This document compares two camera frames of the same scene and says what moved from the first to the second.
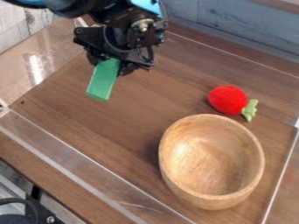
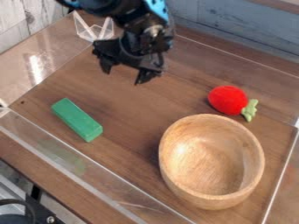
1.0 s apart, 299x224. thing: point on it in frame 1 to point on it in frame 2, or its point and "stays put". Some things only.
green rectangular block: (105, 70) to (79, 121)
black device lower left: (37, 213) stays put
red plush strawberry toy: (228, 100) stays put
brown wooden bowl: (211, 161) stays put
